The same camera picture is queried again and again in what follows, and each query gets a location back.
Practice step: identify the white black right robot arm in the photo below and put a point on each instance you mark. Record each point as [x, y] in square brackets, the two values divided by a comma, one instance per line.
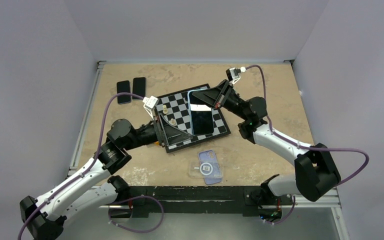
[315, 172]

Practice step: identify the lilac phone case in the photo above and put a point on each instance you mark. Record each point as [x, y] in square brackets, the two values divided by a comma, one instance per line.
[209, 156]

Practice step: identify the black metal base frame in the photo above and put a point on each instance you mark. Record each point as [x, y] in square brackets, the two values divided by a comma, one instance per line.
[248, 201]

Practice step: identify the black phone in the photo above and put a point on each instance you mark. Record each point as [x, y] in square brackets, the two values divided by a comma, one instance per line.
[123, 87]

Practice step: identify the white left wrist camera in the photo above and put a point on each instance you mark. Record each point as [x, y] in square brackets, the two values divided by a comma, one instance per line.
[149, 104]

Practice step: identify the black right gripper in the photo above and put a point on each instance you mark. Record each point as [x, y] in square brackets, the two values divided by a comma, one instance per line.
[216, 96]

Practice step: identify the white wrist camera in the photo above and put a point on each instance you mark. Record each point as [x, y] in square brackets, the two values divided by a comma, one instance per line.
[234, 74]
[149, 104]

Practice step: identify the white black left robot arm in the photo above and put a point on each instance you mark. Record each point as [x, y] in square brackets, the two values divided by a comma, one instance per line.
[95, 184]

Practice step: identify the cream chess pawn left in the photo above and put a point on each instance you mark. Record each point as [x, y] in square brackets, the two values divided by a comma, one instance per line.
[165, 109]

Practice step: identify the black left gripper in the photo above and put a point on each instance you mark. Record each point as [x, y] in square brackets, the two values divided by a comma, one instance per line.
[168, 135]

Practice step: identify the clear magsafe phone case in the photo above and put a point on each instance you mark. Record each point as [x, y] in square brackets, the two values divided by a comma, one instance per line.
[205, 170]

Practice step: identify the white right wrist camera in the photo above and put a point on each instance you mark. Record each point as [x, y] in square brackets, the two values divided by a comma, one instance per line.
[234, 74]

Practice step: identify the black white chessboard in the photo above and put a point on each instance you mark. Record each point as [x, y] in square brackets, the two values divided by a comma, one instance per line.
[177, 104]

